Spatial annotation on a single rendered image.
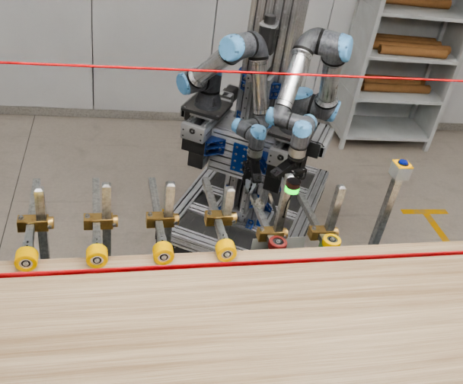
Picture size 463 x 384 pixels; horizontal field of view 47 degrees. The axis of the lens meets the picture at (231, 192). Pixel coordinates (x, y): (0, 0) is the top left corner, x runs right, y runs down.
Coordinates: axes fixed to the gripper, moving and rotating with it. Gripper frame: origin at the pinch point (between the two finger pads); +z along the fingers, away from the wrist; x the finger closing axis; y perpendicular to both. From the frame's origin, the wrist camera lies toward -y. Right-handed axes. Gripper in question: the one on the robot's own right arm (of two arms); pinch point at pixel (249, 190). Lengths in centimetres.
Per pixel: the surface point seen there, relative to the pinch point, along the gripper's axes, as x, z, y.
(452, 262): -75, -7, -66
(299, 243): -17.6, 6.5, -33.6
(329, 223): -27.5, -8.2, -37.5
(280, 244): 0, -8, -50
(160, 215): 49, -14, -36
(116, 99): 57, 64, 231
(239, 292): 23, -7, -76
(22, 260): 101, -13, -59
